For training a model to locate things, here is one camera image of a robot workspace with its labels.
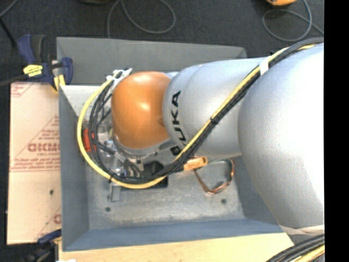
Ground brown cardboard board, red print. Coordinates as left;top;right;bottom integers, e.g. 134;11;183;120
5;81;63;246

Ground grey metal bin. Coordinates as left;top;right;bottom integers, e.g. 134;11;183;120
56;36;296;252

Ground orange-red block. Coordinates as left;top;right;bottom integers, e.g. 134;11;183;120
82;128;97;153

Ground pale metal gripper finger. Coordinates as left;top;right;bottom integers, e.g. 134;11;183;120
109;183;122;203

